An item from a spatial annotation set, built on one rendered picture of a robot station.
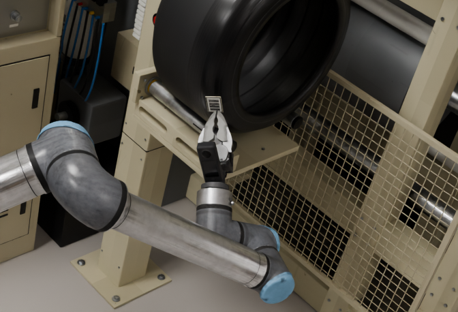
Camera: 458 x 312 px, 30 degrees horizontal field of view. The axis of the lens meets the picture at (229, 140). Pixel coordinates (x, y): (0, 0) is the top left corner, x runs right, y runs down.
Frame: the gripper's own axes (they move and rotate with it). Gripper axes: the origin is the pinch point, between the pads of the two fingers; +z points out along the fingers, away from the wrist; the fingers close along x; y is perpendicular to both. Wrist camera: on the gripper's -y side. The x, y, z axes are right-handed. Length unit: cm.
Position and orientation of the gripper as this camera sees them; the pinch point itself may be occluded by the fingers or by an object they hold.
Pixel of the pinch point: (216, 114)
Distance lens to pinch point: 221.4
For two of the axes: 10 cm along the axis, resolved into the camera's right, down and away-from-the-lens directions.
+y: 1.8, 3.4, 9.2
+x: 9.8, -0.3, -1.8
